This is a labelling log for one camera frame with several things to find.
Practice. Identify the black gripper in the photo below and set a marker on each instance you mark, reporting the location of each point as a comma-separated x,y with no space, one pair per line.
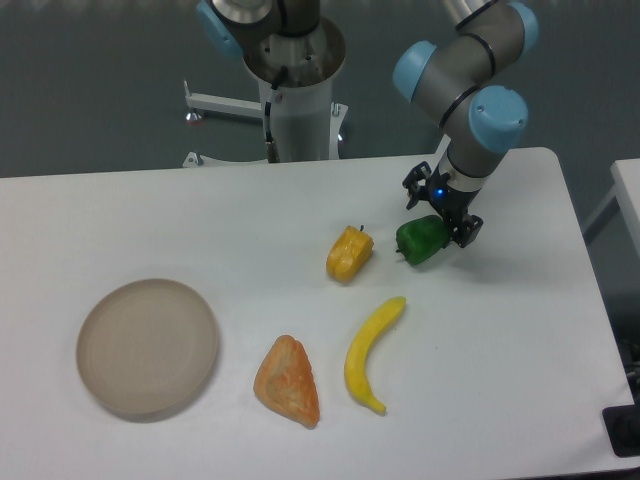
449,201

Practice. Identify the green bell pepper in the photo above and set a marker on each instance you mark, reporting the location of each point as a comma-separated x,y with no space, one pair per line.
420,239

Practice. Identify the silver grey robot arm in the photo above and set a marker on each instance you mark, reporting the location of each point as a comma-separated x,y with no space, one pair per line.
453,85

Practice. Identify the yellow bell pepper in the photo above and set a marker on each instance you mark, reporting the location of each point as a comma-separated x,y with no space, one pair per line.
349,254

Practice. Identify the yellow banana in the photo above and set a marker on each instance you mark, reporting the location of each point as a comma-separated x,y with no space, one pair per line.
355,365

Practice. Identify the white side table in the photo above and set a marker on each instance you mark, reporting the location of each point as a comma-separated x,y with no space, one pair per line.
622,197

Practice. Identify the orange pastry turnover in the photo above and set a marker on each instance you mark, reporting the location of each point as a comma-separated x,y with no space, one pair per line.
284,383

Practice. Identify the black device at table edge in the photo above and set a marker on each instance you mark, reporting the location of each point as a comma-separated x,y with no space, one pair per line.
622,425

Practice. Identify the beige round plate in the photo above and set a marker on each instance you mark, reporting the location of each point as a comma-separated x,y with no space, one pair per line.
148,349

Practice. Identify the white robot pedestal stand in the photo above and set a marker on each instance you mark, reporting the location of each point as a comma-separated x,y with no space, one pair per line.
300,119

